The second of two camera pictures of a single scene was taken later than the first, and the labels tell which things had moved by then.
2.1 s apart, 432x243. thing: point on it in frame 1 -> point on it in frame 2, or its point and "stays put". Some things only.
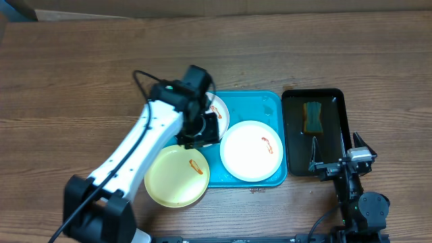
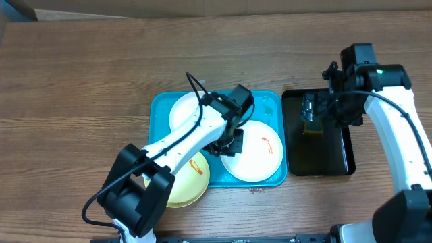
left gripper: [212, 137] -> [238, 146]
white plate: [251, 151] stays put
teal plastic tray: [266, 106] stays put
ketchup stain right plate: [268, 145] stays put
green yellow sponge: [311, 118] stays put
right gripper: [329, 169] -> [320, 101]
